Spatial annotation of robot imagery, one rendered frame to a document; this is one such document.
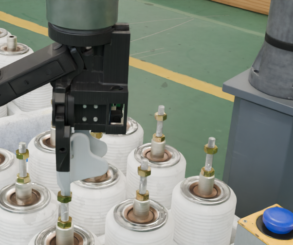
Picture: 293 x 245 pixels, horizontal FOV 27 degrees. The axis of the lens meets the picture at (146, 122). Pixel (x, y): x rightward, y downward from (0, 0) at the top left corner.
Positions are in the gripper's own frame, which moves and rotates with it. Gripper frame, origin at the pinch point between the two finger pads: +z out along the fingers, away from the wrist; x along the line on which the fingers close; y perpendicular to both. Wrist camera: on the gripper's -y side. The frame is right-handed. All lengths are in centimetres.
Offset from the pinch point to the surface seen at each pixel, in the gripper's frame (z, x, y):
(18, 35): 34, 149, -21
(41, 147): 8.8, 23.8, -4.2
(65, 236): 7.1, -1.1, 0.5
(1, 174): 9.4, 16.4, -9.6
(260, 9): 33, 188, 77
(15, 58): 10, 64, -13
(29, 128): 19, 49, -9
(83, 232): 8.9, 2.0, 2.8
